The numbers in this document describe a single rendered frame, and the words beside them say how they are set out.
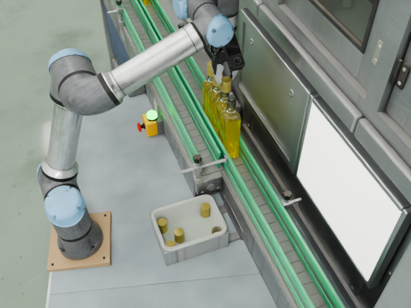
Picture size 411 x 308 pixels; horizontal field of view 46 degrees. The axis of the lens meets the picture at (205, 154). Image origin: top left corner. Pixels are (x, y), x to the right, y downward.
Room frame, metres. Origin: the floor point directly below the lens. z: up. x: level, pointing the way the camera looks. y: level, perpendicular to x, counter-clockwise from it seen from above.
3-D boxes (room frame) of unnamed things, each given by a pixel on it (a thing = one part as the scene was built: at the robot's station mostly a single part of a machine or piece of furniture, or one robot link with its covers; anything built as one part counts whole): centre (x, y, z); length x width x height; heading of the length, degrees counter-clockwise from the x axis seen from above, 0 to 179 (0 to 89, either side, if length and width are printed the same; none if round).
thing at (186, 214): (0.95, 0.06, 0.80); 0.22 x 0.17 x 0.09; 111
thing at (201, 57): (1.91, 0.07, 0.84); 0.95 x 0.09 x 0.11; 21
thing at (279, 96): (1.05, -0.29, 1.15); 0.90 x 0.03 x 0.34; 21
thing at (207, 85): (1.38, -0.02, 0.99); 0.06 x 0.06 x 0.21; 20
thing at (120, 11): (2.06, 0.43, 0.94); 0.07 x 0.04 x 0.13; 111
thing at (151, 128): (1.47, 0.22, 0.79); 0.07 x 0.07 x 0.07; 21
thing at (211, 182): (1.10, -0.01, 0.85); 0.09 x 0.04 x 0.07; 111
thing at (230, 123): (1.21, -0.08, 0.99); 0.06 x 0.06 x 0.21; 20
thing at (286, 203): (0.94, -0.27, 0.94); 0.07 x 0.04 x 0.13; 111
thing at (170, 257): (0.96, 0.03, 0.79); 0.27 x 0.17 x 0.08; 111
